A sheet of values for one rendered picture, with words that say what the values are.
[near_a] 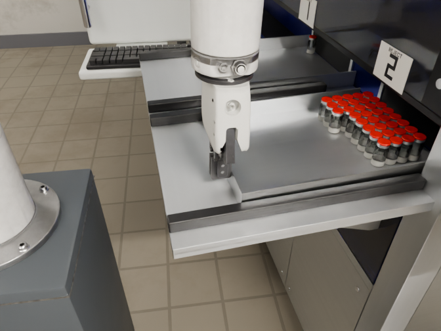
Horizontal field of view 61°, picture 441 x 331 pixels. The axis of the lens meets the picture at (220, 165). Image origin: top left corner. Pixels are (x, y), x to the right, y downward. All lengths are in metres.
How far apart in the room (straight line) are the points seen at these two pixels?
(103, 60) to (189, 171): 0.68
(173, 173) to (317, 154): 0.25
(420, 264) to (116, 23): 1.14
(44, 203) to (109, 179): 1.44
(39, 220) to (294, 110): 0.52
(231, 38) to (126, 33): 1.00
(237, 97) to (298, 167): 0.23
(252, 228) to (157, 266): 1.11
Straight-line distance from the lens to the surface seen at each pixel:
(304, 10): 0.99
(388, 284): 0.82
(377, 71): 0.73
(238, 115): 0.47
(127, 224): 1.80
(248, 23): 0.44
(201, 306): 1.49
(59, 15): 3.93
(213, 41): 0.44
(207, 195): 0.58
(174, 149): 0.68
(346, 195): 0.59
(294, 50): 1.12
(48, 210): 0.63
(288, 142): 0.70
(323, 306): 1.15
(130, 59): 1.22
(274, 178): 0.61
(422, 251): 0.71
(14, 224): 0.59
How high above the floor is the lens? 1.27
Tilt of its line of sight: 38 degrees down
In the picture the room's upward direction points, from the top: straight up
